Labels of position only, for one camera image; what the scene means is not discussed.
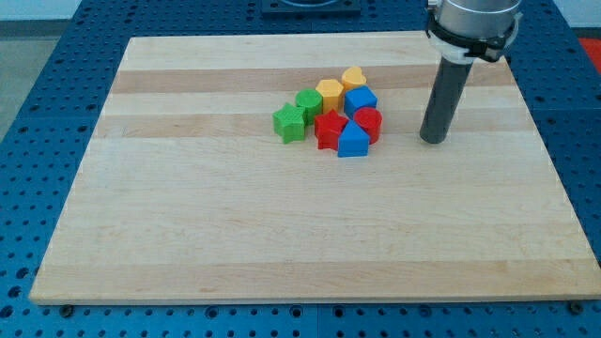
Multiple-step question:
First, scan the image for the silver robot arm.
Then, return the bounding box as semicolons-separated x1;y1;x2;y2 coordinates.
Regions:
425;0;522;65

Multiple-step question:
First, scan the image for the green cylinder block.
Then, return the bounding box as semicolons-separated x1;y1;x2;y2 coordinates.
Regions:
295;88;323;125

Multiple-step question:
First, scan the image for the red star block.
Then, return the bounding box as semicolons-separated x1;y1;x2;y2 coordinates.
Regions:
315;110;348;150

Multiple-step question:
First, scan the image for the green star block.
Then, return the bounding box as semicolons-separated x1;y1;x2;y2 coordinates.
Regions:
272;103;305;144

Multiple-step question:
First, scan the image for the red cylinder block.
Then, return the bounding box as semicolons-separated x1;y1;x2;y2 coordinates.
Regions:
353;107;383;145

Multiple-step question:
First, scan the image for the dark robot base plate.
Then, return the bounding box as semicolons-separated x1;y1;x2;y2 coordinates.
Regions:
259;0;362;17

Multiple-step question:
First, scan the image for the yellow heart block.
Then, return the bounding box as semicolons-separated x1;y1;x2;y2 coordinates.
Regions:
341;66;367;91

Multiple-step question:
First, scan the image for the blue triangle block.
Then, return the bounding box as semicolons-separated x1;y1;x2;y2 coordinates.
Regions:
337;120;370;158

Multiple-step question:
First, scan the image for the yellow hexagon block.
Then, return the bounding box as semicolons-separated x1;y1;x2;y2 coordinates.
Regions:
316;79;344;114

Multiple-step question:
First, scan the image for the wooden board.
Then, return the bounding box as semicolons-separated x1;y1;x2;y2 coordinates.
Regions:
29;31;600;305

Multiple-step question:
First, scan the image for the blue cube block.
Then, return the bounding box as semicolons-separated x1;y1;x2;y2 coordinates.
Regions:
344;85;378;119

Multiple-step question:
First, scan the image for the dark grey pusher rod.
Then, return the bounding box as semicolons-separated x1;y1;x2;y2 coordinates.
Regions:
420;57;472;144

